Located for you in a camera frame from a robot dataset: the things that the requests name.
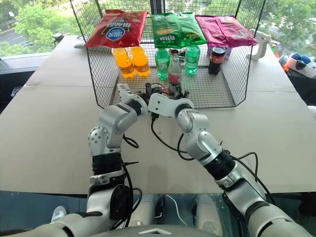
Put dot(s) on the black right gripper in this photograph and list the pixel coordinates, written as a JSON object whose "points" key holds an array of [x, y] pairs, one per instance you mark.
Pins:
{"points": [[179, 95]]}

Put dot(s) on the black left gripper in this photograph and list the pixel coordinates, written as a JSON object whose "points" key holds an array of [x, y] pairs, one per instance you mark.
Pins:
{"points": [[140, 94]]}

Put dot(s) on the glass bottle with red label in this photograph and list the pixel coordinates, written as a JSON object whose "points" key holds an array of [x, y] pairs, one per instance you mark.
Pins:
{"points": [[174, 71]]}

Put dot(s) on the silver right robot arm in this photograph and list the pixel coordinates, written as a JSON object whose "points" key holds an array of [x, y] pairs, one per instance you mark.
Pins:
{"points": [[197, 123]]}

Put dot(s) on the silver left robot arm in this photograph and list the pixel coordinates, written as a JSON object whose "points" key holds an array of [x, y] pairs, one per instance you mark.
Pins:
{"points": [[116, 123]]}

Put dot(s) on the green soda bottle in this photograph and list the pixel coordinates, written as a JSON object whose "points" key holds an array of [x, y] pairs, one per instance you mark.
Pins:
{"points": [[192, 60], [161, 64]]}

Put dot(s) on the orange soda bottle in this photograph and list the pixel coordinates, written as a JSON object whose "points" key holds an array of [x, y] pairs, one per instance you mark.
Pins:
{"points": [[140, 61], [123, 64]]}

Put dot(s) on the dark cola plastic bottle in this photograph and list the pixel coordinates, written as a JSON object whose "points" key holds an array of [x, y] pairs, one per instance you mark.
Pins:
{"points": [[216, 60]]}

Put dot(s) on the green chips bag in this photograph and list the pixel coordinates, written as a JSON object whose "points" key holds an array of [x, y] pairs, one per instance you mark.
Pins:
{"points": [[172, 32]]}

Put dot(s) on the red chips bag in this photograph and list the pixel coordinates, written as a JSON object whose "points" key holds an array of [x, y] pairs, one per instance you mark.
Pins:
{"points": [[118, 29]]}

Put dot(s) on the purple chips bag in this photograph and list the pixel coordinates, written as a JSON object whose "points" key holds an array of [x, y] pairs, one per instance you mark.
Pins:
{"points": [[222, 30]]}

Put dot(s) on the white stand on table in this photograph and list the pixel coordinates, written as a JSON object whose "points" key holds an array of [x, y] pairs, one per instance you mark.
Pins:
{"points": [[260, 44]]}

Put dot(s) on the black round object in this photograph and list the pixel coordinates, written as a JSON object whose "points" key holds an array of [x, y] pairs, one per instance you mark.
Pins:
{"points": [[58, 39]]}

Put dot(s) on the grey left robot leg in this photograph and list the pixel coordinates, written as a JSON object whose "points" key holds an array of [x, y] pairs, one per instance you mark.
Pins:
{"points": [[145, 209]]}

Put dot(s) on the grey robot leg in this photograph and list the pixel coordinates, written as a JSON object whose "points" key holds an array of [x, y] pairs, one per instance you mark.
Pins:
{"points": [[145, 209], [208, 214]]}

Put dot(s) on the grey right robot leg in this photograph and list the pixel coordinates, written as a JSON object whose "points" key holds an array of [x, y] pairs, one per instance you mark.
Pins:
{"points": [[208, 214]]}

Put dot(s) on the grey robot torso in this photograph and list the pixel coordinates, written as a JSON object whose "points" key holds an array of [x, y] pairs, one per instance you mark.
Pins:
{"points": [[150, 230]]}

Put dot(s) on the light grey shoe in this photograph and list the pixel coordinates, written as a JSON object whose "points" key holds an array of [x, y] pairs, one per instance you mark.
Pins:
{"points": [[58, 213]]}

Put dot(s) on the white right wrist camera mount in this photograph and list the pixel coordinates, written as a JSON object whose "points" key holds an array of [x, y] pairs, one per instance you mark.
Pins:
{"points": [[163, 105]]}

